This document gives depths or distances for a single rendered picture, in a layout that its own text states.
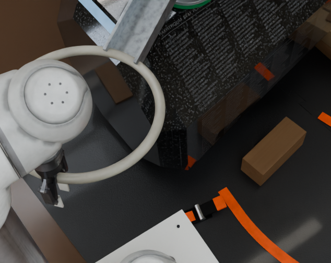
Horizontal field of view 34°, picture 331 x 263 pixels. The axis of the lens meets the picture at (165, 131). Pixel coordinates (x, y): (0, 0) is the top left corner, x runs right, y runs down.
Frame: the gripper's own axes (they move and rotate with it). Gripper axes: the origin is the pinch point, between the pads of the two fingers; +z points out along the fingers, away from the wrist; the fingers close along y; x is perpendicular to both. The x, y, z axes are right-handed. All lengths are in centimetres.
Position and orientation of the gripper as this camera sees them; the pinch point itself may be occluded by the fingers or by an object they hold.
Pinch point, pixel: (59, 192)
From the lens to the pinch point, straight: 154.7
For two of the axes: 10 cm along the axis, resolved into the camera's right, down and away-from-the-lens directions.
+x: -9.7, -2.0, 1.3
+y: 2.4, -8.2, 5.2
